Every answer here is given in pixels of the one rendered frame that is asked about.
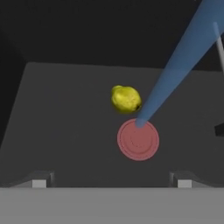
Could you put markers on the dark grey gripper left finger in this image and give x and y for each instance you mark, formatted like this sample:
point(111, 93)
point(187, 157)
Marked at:
point(40, 178)

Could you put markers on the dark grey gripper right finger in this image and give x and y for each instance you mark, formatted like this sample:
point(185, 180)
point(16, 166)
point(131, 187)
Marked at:
point(183, 178)

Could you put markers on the red round sink drain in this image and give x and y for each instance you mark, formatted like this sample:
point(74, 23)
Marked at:
point(138, 140)

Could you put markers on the dark grey sink basin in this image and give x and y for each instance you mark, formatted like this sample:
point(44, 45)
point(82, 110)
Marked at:
point(73, 125)

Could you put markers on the yellow pear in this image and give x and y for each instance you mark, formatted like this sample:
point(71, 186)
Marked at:
point(126, 99)

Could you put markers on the pale grey sink faucet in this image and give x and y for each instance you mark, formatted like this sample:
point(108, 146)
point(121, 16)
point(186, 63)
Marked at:
point(219, 48)

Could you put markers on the blue water stream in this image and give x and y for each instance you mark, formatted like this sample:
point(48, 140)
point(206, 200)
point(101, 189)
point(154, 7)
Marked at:
point(178, 61)

